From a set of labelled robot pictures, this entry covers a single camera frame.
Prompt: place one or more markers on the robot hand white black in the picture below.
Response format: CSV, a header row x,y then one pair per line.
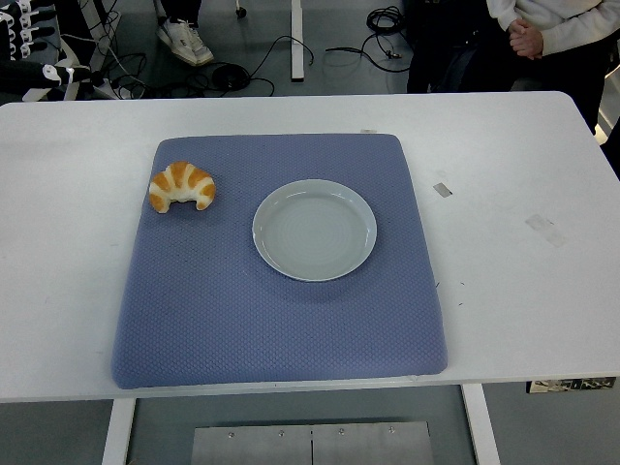
x,y
19,73

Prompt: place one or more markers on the person's right hand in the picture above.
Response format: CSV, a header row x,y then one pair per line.
x,y
516,26

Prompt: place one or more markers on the person's left hand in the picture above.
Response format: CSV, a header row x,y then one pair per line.
x,y
530,43

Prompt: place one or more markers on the croissant bread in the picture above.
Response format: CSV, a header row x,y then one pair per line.
x,y
184,179

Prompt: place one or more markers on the pale grey round plate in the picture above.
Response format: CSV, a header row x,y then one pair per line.
x,y
310,232

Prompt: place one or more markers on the grey metal plate with screws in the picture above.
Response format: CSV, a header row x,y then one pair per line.
x,y
310,445

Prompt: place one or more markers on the person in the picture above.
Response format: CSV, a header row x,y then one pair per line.
x,y
562,19

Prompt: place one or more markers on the white grey office chair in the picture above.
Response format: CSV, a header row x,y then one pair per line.
x,y
72,53

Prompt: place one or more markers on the person's foot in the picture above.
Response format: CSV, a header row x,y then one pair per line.
x,y
186,43

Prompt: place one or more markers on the silver tape piece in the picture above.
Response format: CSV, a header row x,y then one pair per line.
x,y
442,190

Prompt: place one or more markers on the person's leg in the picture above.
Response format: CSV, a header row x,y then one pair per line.
x,y
179,9

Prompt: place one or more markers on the clear tape piece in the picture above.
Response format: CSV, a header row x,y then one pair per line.
x,y
545,230

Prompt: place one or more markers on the white background desk leg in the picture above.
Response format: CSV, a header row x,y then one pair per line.
x,y
296,43

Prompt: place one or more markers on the caster wheel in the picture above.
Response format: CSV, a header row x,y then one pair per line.
x,y
239,13

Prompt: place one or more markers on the blue quilted mat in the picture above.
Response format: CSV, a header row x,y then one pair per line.
x,y
242,329

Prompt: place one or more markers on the black white label sticker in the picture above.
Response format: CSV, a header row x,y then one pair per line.
x,y
571,385

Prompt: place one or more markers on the white table leg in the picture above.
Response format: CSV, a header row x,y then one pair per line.
x,y
482,426
118,436

